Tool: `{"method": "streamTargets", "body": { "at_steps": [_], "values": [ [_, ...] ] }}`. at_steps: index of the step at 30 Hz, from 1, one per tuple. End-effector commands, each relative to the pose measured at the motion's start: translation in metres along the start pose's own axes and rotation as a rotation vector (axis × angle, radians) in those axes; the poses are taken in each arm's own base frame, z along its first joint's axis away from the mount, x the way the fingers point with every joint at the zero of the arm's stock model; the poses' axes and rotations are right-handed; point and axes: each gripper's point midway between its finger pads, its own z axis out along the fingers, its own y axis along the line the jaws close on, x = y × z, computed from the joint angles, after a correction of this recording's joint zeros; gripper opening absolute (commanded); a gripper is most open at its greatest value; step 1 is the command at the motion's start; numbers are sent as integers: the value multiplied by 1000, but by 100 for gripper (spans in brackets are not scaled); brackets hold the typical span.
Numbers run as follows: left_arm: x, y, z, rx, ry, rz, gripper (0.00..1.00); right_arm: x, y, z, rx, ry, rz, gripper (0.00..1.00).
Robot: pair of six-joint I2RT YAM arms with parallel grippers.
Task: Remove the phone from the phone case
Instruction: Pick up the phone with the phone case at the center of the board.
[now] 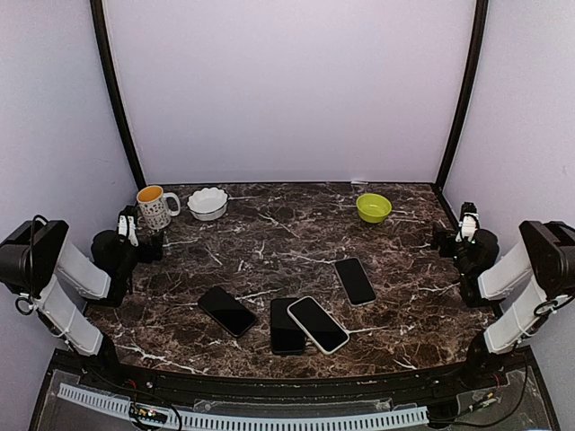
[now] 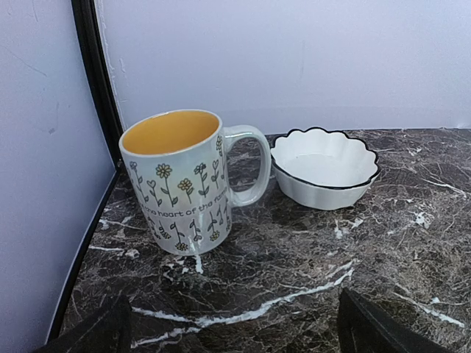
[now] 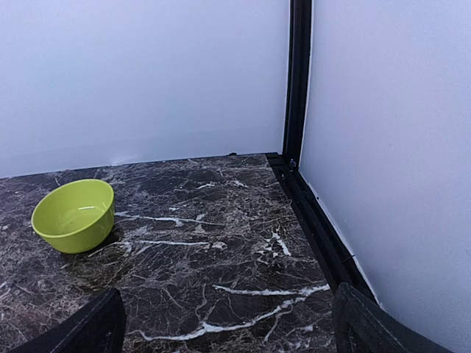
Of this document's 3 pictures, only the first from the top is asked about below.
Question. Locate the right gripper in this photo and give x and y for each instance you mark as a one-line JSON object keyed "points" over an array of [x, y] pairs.
{"points": [[437, 239]]}

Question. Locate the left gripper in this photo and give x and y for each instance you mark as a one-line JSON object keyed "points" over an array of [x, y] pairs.
{"points": [[148, 257]]}

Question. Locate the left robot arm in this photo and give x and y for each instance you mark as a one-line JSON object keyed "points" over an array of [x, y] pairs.
{"points": [[39, 262]]}

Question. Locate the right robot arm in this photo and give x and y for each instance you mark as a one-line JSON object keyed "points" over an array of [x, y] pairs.
{"points": [[537, 274]]}

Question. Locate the black phone left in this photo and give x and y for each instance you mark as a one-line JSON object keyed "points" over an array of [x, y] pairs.
{"points": [[226, 311]]}

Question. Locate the black phone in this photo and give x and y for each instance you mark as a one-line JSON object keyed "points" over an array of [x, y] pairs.
{"points": [[286, 338], [226, 311]]}

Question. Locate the phone in white case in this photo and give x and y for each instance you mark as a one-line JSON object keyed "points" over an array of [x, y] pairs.
{"points": [[318, 325]]}

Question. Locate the black phone middle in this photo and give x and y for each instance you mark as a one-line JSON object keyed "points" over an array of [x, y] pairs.
{"points": [[286, 338]]}

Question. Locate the patterned mug yellow inside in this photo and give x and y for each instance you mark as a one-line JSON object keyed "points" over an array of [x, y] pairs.
{"points": [[157, 206]]}

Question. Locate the white scalloped bowl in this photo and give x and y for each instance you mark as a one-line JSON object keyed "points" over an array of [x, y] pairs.
{"points": [[208, 204]]}

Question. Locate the green bowl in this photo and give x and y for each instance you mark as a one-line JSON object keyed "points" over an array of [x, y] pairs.
{"points": [[373, 208]]}

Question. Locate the small circuit board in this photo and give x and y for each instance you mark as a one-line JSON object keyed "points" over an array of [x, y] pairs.
{"points": [[146, 414]]}

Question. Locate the black front table rail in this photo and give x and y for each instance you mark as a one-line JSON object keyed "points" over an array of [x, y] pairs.
{"points": [[435, 385]]}

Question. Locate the white slotted cable duct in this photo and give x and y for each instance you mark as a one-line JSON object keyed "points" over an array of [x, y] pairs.
{"points": [[117, 406]]}

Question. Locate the right black frame post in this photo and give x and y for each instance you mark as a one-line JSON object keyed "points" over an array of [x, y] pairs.
{"points": [[465, 94]]}

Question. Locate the black frame post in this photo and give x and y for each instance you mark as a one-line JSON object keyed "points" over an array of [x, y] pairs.
{"points": [[465, 94], [112, 85]]}

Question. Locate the left black frame post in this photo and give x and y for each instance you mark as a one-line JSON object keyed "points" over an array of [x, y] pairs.
{"points": [[112, 85]]}

